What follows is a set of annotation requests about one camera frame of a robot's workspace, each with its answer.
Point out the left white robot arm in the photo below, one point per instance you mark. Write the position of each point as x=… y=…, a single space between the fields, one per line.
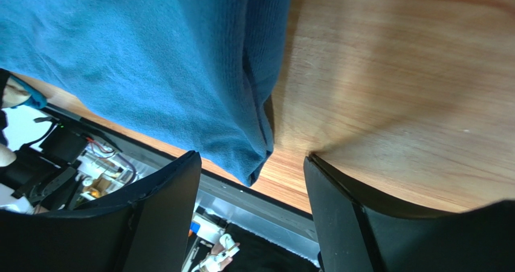
x=45 y=170

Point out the blue t-shirt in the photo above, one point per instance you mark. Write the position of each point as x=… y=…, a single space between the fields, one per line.
x=192 y=73

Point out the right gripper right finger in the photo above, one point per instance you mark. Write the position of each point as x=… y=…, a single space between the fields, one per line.
x=361 y=228

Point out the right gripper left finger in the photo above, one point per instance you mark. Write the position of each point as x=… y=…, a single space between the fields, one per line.
x=141 y=227

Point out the dark clothes pile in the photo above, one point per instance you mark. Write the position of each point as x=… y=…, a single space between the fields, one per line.
x=15 y=92

